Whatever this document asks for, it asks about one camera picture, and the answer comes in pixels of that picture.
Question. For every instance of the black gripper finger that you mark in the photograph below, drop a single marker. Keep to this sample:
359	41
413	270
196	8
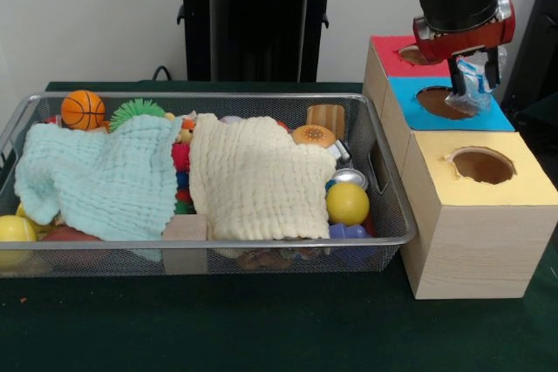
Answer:
458	82
492	71

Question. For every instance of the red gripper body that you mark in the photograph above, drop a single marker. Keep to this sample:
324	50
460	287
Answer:
462	43

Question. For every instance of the clear plastic packet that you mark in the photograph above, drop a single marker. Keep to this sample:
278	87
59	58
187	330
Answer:
473	89

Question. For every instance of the cream waffle cloth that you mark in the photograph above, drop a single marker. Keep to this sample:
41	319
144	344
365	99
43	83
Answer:
257	180

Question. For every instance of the silver mesh bin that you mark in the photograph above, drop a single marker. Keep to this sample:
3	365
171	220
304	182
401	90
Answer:
394	215

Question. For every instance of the wooden box with three holes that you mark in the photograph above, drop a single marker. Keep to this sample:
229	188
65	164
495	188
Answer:
479	250

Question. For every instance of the dark green table cloth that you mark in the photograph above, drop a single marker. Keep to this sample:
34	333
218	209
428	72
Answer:
261	324
545	112

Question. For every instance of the round silver tin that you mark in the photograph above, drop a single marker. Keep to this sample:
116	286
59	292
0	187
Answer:
349	177

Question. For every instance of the toy burger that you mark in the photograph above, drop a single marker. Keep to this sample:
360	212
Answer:
313	134

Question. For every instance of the yellow plastic ball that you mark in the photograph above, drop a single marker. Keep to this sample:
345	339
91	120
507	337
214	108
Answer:
15	229
347	203

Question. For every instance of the plain wooden block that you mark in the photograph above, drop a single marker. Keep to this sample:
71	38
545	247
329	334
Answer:
185	228

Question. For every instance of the green spiky ball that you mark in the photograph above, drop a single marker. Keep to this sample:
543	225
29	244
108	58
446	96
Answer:
133	111

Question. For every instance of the mint waffle cloth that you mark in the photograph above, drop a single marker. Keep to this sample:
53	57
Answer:
96	180

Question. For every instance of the orange toy basketball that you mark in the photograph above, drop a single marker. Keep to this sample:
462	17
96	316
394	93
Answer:
83	110

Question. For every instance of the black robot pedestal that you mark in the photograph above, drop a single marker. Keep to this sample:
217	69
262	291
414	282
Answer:
253	19

